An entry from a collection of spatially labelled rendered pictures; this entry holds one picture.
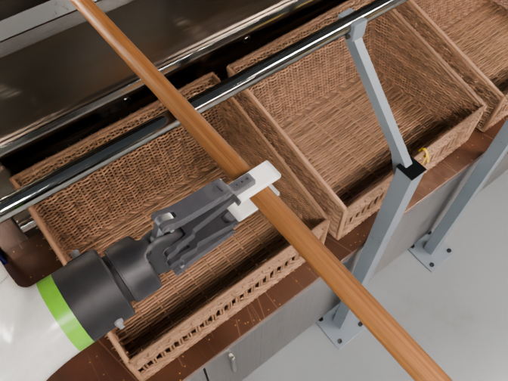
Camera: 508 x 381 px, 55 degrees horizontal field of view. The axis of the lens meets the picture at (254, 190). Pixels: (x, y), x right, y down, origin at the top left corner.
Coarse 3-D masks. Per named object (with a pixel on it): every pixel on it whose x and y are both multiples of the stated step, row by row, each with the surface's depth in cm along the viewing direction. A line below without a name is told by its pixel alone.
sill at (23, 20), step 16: (0, 0) 88; (16, 0) 88; (32, 0) 88; (48, 0) 88; (64, 0) 90; (96, 0) 94; (0, 16) 86; (16, 16) 86; (32, 16) 88; (48, 16) 90; (0, 32) 86; (16, 32) 88
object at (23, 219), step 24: (336, 0) 146; (288, 24) 139; (240, 48) 134; (216, 72) 133; (192, 96) 132; (96, 144) 122; (24, 168) 114; (0, 192) 113; (72, 192) 124; (24, 216) 119
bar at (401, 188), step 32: (384, 0) 89; (320, 32) 84; (352, 32) 87; (256, 64) 80; (288, 64) 82; (224, 96) 77; (384, 96) 92; (160, 128) 73; (384, 128) 94; (96, 160) 69; (416, 160) 97; (480, 160) 143; (32, 192) 66; (384, 224) 111; (448, 224) 170; (416, 256) 189; (448, 256) 189; (320, 320) 174; (352, 320) 175
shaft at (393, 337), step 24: (72, 0) 85; (96, 24) 81; (120, 48) 77; (144, 72) 74; (168, 96) 71; (192, 120) 69; (216, 144) 66; (240, 168) 64; (264, 192) 62; (288, 216) 60; (288, 240) 60; (312, 240) 58; (312, 264) 58; (336, 264) 57; (336, 288) 56; (360, 288) 55; (360, 312) 54; (384, 312) 54; (384, 336) 53; (408, 336) 53; (408, 360) 51; (432, 360) 51
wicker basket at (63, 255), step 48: (192, 144) 132; (240, 144) 134; (96, 192) 122; (192, 192) 136; (288, 192) 124; (48, 240) 103; (96, 240) 128; (240, 240) 127; (192, 288) 120; (240, 288) 108; (144, 336) 114; (192, 336) 110
